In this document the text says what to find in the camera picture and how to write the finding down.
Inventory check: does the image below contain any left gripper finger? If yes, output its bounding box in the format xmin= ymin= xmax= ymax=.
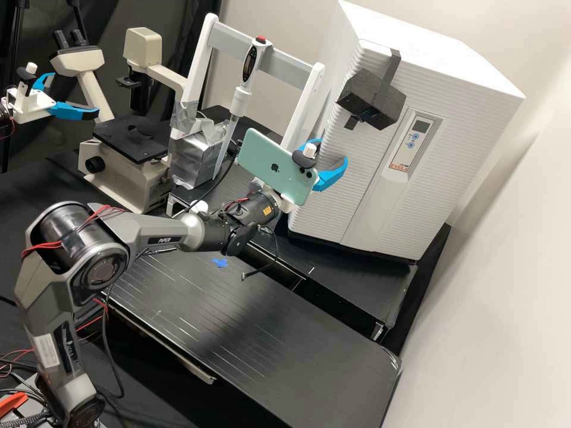
xmin=33 ymin=72 xmax=57 ymax=93
xmin=48 ymin=101 xmax=101 ymax=122

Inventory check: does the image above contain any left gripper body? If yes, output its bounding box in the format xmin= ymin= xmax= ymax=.
xmin=6 ymin=85 xmax=57 ymax=124

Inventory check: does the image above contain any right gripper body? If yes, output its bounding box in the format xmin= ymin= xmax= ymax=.
xmin=251 ymin=177 xmax=299 ymax=216

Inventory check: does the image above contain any incubator door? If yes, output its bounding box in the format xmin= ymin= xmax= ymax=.
xmin=287 ymin=39 xmax=526 ymax=264

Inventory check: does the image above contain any left phone holder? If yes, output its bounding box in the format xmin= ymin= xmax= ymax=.
xmin=17 ymin=62 xmax=40 ymax=98

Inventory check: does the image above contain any black platform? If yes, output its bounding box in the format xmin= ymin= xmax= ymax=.
xmin=167 ymin=105 xmax=291 ymax=219
xmin=100 ymin=249 xmax=402 ymax=428
xmin=243 ymin=221 xmax=452 ymax=344

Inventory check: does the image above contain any cream microscope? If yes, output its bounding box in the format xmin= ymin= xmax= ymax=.
xmin=48 ymin=26 xmax=190 ymax=216

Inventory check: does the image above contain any pipette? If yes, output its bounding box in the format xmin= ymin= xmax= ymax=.
xmin=213 ymin=34 xmax=273 ymax=177

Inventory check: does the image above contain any white pipette stand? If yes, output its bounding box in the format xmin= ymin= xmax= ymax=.
xmin=168 ymin=12 xmax=327 ymax=190

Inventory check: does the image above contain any white incubator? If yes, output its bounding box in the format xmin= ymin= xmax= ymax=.
xmin=337 ymin=0 xmax=478 ymax=81

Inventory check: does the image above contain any right wrist camera phone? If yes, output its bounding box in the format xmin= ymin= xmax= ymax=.
xmin=235 ymin=128 xmax=322 ymax=207

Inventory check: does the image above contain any black cable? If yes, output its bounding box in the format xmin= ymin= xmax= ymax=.
xmin=240 ymin=225 xmax=282 ymax=282

